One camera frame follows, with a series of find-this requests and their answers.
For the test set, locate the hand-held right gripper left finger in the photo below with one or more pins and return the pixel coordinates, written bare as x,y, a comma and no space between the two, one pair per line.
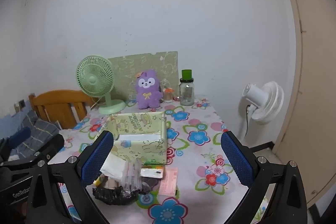
98,158

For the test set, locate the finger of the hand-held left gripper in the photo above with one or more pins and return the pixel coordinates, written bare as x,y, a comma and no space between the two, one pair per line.
52,145

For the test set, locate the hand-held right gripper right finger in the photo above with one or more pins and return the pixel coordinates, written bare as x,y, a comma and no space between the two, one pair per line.
236,158

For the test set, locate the yellow printed fabric storage box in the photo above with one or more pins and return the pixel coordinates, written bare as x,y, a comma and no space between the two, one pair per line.
147,150

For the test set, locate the white folded cloth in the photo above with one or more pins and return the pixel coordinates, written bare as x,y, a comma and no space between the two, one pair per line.
113,165
139,137

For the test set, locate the dark blue fuzzy cloth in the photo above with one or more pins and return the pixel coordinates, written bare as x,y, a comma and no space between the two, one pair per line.
18,136

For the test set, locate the clear plastic packet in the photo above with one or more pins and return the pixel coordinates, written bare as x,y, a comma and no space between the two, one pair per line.
131,174

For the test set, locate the white flat packet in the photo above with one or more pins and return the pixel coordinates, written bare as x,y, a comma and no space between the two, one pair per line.
151,172

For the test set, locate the white standing fan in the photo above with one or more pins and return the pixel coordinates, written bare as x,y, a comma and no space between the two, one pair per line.
256,95

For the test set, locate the pink packet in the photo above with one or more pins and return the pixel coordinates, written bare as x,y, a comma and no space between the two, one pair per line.
169,182

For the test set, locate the green desk fan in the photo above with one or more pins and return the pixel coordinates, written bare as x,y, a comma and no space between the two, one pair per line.
92,79

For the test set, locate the glass jar with green lid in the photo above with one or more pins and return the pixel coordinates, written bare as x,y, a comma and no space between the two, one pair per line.
187,94

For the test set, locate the purple plush toy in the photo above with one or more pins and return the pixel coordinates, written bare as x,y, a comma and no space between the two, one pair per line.
147,92

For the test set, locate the small orange-lidded swab container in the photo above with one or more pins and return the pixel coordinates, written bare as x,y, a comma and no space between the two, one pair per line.
168,95

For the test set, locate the green patterned board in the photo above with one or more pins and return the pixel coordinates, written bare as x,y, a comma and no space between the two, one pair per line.
157,66

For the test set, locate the beige wooden door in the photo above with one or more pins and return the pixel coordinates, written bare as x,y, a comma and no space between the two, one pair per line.
315,82

